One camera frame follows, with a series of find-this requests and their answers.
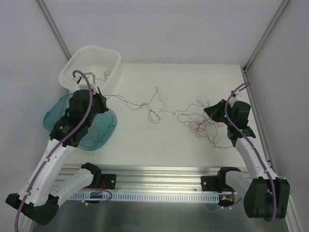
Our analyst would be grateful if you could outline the red black wires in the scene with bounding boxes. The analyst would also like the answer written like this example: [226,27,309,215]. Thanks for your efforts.
[103,87,234,149]

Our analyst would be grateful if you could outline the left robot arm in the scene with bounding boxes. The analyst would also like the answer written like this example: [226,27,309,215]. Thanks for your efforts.
[5,89,108,225]

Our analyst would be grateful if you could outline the white plastic basket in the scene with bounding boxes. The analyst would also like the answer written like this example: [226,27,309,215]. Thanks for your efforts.
[58,45,122,94]

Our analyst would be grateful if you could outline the right aluminium frame post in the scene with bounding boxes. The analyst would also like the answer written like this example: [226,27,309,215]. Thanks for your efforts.
[242,0,291,73]

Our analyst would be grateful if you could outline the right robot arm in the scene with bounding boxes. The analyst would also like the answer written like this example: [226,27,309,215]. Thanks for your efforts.
[201,100,290,221]

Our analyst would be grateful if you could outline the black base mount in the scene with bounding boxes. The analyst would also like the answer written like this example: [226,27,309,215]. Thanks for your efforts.
[99,174,117,189]
[201,176,225,193]

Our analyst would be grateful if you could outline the black wire in basket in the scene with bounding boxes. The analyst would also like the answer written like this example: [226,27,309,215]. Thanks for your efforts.
[95,68,113,82]

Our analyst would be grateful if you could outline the aluminium frame post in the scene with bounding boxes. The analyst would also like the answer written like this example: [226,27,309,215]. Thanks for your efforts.
[242,0,291,73]
[36,0,71,60]

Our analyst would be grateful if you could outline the teal transparent plastic bin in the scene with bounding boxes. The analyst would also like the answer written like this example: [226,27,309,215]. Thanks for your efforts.
[43,93,117,151]

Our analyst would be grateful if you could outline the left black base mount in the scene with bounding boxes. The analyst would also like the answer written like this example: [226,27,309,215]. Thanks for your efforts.
[99,174,117,189]

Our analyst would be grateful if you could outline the left aluminium frame post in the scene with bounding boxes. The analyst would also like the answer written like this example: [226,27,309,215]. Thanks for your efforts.
[36,0,71,60]

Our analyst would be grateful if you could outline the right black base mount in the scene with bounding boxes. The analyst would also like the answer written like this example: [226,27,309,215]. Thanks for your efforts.
[201,176,225,193]

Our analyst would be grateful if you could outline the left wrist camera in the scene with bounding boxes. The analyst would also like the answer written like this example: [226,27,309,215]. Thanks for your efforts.
[73,72,99,94]

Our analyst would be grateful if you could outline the red wire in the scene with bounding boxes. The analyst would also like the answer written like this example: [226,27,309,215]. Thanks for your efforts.
[83,124,101,143]

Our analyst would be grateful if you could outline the aluminium rail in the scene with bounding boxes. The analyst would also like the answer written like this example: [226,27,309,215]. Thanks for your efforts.
[55,164,276,194]

